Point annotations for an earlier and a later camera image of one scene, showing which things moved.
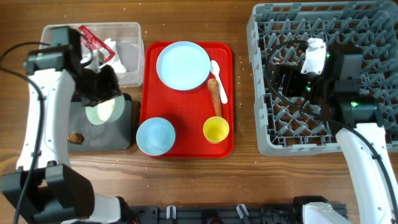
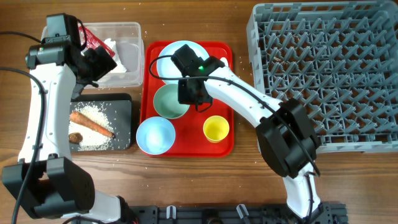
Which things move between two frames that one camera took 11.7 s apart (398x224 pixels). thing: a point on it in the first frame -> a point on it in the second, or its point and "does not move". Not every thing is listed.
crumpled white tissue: (115, 61) does not move
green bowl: (106, 111) -> (166, 102)
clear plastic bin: (127, 38) does not move
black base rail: (263, 214) does not move
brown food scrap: (76, 138) does not move
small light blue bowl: (155, 136) does not move
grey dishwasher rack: (368, 28) does not move
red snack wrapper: (94, 43) does not move
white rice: (105, 109) -> (91, 139)
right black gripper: (292, 73) -> (184, 98)
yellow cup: (215, 129) does not move
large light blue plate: (183, 65) does not move
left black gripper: (112, 90) -> (103, 63)
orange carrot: (213, 85) -> (84, 119)
